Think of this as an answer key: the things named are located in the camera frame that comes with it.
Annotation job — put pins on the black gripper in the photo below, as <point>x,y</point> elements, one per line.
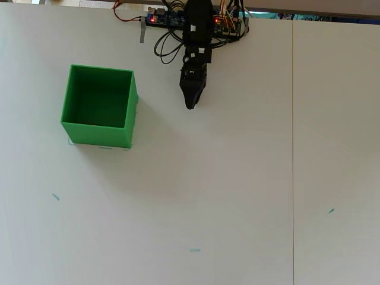
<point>194,71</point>

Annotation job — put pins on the green square bin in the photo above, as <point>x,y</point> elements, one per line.
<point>98,136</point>

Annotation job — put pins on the grey tape strip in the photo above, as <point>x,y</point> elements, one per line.
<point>143,31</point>

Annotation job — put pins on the black base with circuit boards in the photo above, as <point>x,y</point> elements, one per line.
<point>160,20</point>

